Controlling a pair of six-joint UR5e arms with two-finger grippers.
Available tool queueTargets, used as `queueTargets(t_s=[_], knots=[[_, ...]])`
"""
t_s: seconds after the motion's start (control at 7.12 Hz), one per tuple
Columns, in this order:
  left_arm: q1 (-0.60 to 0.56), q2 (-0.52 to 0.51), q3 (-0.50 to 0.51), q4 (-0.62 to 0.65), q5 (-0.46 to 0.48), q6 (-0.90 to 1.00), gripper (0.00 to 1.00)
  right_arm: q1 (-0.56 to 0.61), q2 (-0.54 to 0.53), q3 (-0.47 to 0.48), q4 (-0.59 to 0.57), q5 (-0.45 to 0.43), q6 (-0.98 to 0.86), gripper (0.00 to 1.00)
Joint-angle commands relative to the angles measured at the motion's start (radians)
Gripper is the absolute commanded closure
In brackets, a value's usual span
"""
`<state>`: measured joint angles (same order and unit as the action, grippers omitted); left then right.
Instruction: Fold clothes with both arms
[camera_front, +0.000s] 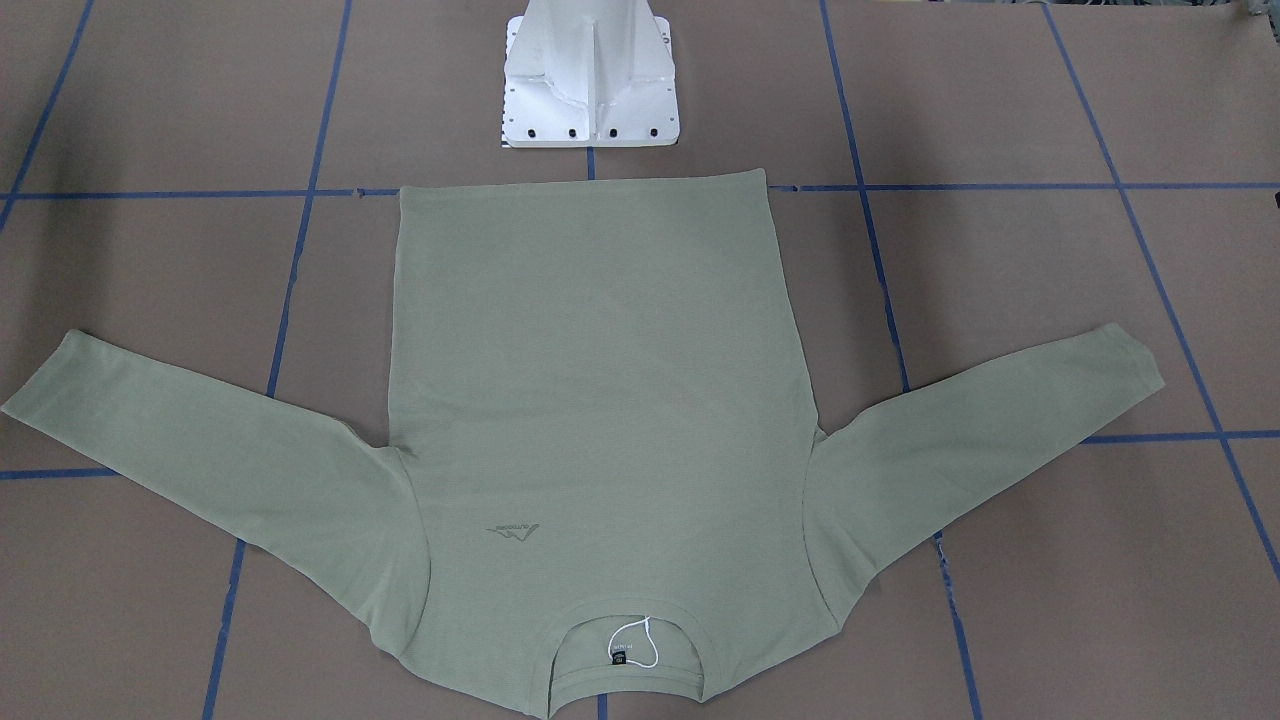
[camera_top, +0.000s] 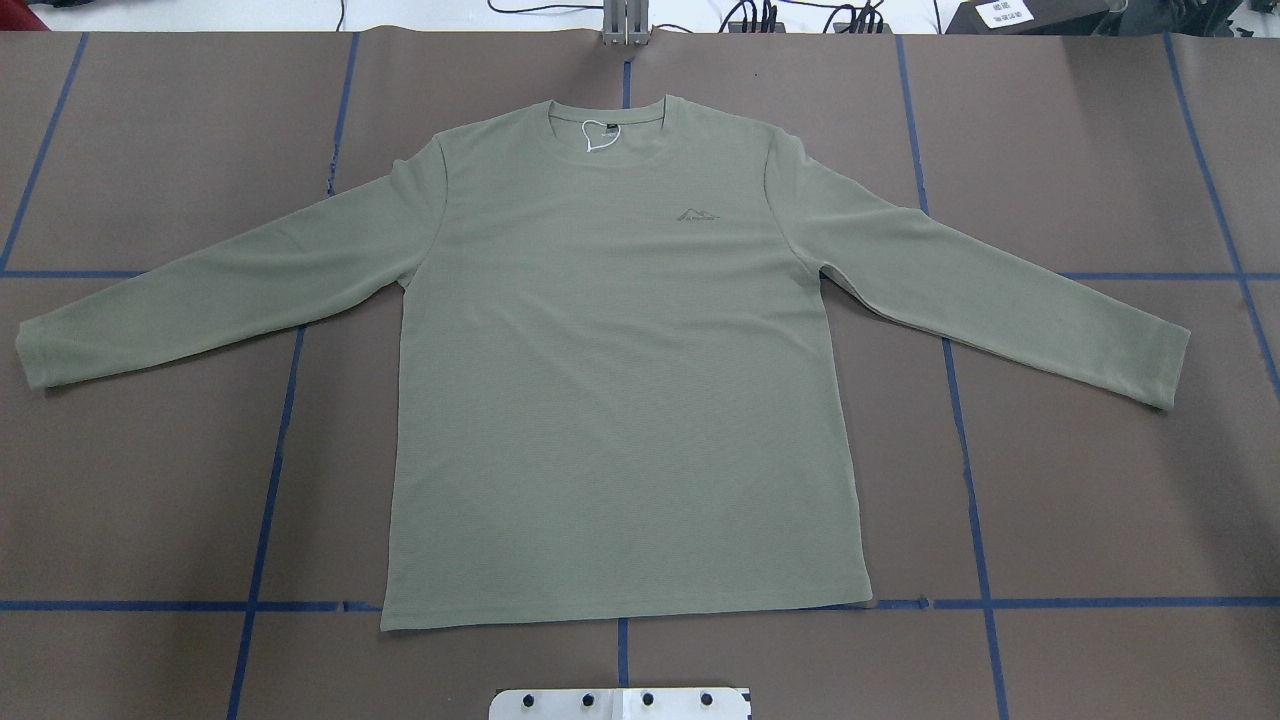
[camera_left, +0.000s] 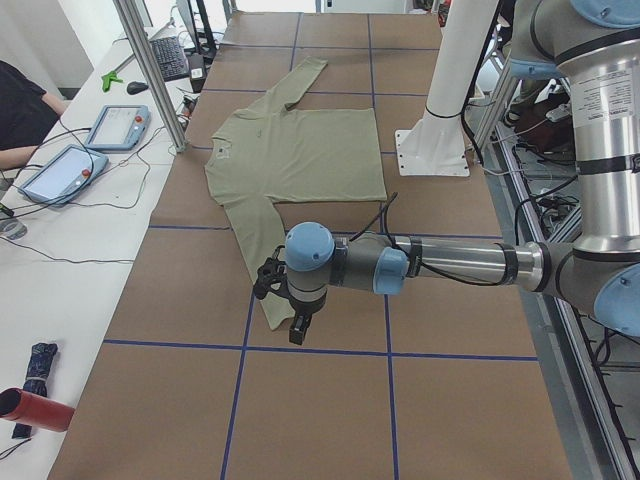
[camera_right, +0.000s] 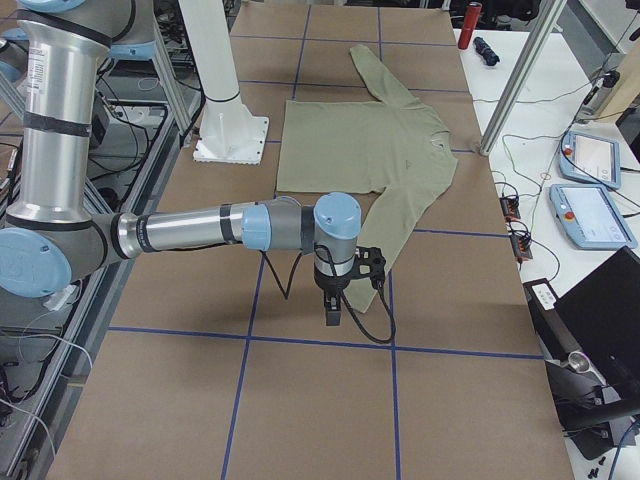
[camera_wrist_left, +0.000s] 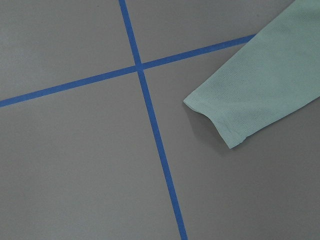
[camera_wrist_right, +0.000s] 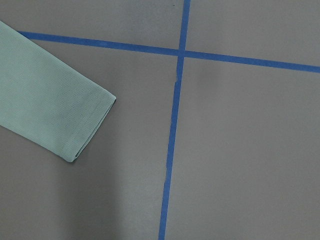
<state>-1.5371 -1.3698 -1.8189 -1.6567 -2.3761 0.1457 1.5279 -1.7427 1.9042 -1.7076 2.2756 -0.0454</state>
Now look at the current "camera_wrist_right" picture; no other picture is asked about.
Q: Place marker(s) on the green long-sleeve shirt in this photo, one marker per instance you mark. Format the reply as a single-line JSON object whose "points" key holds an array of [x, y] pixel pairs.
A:
{"points": [[45, 100]]}

